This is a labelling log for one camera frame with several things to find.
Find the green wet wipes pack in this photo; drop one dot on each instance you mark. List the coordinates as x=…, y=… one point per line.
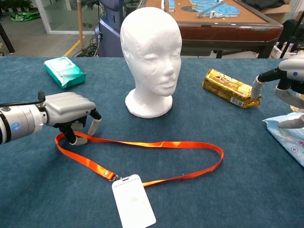
x=64, y=71

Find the blue mahjong tile cluster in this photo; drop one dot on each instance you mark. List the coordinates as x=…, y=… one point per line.
x=221, y=9

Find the black bag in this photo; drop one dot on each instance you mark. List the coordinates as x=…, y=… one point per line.
x=287, y=28

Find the black tripod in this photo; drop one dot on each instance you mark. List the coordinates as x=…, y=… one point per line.
x=288, y=44

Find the blue mahjong tile stack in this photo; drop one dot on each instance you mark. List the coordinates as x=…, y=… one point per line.
x=171, y=7

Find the cardboard box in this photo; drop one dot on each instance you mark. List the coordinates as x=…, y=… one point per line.
x=280, y=14

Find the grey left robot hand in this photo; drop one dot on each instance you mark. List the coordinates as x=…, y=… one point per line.
x=69, y=107

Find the white framed glass partition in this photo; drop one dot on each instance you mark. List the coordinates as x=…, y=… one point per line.
x=71, y=32

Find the wooden pole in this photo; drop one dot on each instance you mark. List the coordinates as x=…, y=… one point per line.
x=80, y=23

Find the white badge holder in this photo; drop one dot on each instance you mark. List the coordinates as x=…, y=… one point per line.
x=133, y=202

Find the brown mahjong table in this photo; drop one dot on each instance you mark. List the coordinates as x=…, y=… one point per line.
x=225, y=33

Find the white storage crate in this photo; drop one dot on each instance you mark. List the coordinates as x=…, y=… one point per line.
x=285, y=55

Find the green bag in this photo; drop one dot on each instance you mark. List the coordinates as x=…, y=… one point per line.
x=23, y=16

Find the light blue wet wipes pack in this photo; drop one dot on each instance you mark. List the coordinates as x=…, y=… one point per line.
x=285, y=140

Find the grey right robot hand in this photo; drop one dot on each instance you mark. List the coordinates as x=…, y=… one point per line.
x=292, y=69

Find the blue robot base machine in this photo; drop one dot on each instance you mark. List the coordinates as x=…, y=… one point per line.
x=107, y=40

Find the green potted plant row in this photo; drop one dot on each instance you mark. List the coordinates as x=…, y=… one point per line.
x=16, y=4

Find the white foam mannequin head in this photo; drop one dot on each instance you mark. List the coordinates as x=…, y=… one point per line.
x=149, y=47

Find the gold biscuit packet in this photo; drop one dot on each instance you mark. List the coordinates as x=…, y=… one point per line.
x=223, y=85

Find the black cloth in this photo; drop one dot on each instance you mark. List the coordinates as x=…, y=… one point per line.
x=261, y=3

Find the dark furniture leg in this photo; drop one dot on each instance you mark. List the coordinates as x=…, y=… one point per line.
x=7, y=40

